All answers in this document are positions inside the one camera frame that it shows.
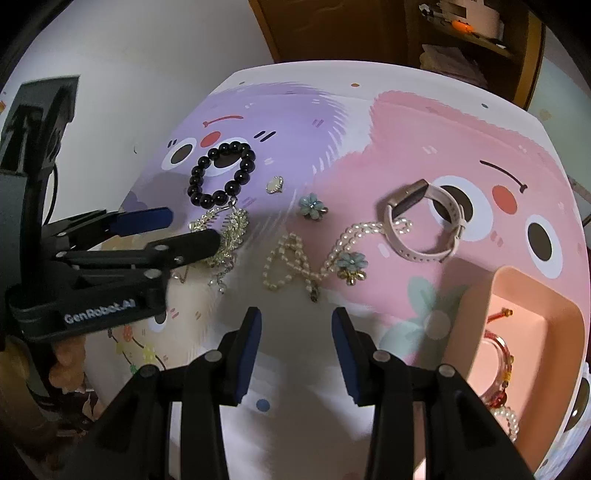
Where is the black bead bracelet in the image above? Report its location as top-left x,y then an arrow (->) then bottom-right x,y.
188,142 -> 257,207

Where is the silver leaf necklace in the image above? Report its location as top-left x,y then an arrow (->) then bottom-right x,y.
173,196 -> 250,294

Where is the person's left hand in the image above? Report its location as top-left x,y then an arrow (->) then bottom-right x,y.
48,336 -> 88,393

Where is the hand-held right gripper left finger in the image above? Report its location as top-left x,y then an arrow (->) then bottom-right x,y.
60,307 -> 264,480

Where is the blue flower earring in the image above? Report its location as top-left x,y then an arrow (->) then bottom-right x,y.
298,194 -> 329,221
335,251 -> 369,286

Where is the wooden cabinet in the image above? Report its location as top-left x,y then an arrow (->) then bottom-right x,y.
249,0 -> 548,109

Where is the pearl necklace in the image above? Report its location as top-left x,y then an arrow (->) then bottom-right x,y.
262,219 -> 413,303

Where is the pink strap watch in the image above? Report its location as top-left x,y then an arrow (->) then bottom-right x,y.
385,179 -> 472,264

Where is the pink tray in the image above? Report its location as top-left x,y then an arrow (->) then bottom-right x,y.
434,265 -> 587,472

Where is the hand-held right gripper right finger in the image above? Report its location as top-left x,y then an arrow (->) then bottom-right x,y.
332,307 -> 536,480

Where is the red bead bracelet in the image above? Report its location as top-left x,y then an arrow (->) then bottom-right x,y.
480,330 -> 514,409

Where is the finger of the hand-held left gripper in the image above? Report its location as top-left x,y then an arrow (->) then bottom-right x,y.
41,206 -> 174,252
53,229 -> 221,280

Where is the pearl bracelet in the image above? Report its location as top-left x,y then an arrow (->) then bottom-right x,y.
492,406 -> 520,439

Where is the folded beige cloth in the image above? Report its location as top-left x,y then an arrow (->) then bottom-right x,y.
419,44 -> 488,88

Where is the cartoon printed table mat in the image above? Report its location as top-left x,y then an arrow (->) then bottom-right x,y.
88,65 -> 591,480

